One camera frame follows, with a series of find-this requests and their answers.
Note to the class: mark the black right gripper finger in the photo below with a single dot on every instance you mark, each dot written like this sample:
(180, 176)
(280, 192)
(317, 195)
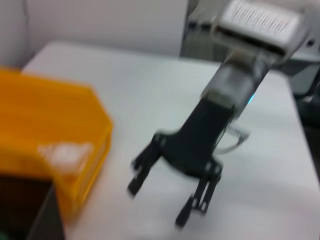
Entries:
(200, 197)
(143, 172)

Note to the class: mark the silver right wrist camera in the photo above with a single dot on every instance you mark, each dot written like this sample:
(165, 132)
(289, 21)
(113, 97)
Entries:
(260, 20)

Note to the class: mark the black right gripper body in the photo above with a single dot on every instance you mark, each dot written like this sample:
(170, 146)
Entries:
(197, 145)

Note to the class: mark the black mesh pen holder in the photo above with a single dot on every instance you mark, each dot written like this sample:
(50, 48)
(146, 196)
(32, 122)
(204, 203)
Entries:
(25, 207)

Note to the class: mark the yellow plastic bin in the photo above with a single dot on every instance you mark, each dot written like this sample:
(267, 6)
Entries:
(50, 112)

